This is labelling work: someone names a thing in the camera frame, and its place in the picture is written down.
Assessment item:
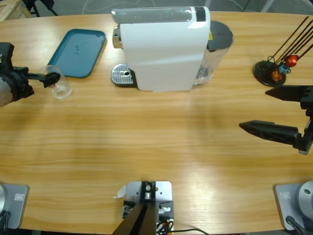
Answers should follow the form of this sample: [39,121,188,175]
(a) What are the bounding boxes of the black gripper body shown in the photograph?
[7,66,35,101]
[304,109,313,132]

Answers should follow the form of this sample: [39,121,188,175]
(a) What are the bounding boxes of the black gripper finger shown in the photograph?
[265,85,313,110]
[239,120,313,154]
[43,78,59,89]
[25,72,61,81]

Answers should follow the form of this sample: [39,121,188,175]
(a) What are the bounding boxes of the clear glass cup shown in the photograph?
[39,65,74,101]

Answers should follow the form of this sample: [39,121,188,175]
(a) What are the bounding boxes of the grey coffee machine lever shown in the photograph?
[111,6,193,24]

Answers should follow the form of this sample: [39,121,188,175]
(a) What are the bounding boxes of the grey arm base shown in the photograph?
[273,180,313,231]
[0,183,30,230]

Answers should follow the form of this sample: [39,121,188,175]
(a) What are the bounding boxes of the red coffee capsule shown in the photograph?
[285,55,299,67]

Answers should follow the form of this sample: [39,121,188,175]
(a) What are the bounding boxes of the white capsule coffee machine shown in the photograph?
[111,6,211,93]

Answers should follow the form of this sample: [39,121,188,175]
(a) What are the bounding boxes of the black capsule holder with rods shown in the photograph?
[253,16,313,88]

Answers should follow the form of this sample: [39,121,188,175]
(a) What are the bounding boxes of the teal plastic tray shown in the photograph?
[47,28,108,79]

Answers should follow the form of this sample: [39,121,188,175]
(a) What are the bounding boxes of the black stand legs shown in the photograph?
[23,0,59,17]

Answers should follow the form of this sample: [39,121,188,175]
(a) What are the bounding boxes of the wooden crate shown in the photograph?
[0,0,31,22]

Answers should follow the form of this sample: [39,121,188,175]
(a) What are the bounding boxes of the clear water tank grey lid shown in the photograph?
[193,21,234,86]

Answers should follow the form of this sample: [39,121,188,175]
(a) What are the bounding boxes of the white paper tag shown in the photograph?
[112,185,127,199]

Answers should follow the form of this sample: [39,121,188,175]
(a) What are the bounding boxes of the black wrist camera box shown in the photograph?
[0,43,14,71]

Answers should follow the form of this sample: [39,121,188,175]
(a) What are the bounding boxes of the white frame leg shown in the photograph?
[261,0,278,13]

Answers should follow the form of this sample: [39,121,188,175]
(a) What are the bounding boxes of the black base power cable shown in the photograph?
[0,210,12,230]
[285,215,308,235]

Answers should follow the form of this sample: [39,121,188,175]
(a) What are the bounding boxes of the black machine power cable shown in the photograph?
[229,0,246,12]

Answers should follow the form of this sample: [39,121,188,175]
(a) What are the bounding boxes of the white block with dark post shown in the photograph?
[112,180,175,235]

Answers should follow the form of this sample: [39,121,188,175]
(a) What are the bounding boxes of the black cable under camera post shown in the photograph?
[171,228,213,235]

